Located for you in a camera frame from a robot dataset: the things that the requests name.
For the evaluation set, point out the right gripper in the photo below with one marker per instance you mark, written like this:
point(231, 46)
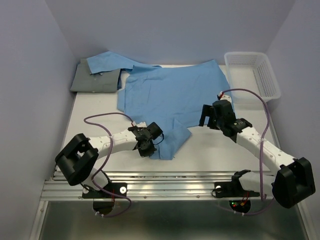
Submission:
point(207, 110)

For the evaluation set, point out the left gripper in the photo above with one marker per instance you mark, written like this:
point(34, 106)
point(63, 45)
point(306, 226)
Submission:
point(149, 151)

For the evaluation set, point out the blue long sleeve shirt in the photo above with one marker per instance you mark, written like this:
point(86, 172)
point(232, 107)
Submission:
point(172, 97)

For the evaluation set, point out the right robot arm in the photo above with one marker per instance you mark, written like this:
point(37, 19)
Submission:
point(291, 180)

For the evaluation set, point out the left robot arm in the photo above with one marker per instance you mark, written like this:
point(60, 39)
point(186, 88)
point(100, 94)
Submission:
point(78, 158)

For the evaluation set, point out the folded blue checkered shirt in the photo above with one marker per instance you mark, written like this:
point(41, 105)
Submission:
point(120, 80)

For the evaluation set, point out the white plastic basket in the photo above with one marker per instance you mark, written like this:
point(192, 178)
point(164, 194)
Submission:
point(252, 71)

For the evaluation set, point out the folded grey shirt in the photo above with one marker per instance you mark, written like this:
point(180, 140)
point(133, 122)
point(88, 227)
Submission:
point(102, 82)

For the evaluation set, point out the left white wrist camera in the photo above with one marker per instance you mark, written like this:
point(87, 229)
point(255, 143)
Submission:
point(139, 124)

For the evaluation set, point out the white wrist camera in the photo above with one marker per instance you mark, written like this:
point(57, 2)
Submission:
point(223, 96)
point(139, 124)

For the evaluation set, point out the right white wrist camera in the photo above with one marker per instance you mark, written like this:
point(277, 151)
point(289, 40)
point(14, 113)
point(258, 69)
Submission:
point(223, 96)

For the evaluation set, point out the aluminium rail frame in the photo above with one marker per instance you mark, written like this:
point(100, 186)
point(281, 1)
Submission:
point(205, 158)

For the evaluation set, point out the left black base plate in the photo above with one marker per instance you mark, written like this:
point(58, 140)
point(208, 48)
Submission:
point(115, 190)

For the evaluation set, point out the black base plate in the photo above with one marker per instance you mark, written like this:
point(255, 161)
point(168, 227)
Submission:
point(115, 190)
point(231, 189)

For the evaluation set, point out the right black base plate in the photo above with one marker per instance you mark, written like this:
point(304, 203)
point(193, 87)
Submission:
point(231, 189)

